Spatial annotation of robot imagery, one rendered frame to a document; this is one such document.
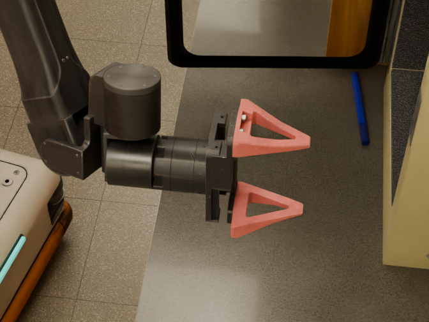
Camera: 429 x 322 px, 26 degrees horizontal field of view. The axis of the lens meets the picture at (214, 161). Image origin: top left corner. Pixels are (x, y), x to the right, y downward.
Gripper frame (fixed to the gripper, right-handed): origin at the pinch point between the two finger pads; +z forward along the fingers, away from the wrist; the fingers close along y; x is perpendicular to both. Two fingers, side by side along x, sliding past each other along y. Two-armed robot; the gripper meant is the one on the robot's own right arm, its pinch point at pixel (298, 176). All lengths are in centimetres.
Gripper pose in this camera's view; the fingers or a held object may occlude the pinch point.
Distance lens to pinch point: 95.7
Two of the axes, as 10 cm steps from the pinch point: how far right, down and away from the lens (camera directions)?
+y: 0.1, -7.2, -7.0
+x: 1.3, -6.9, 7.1
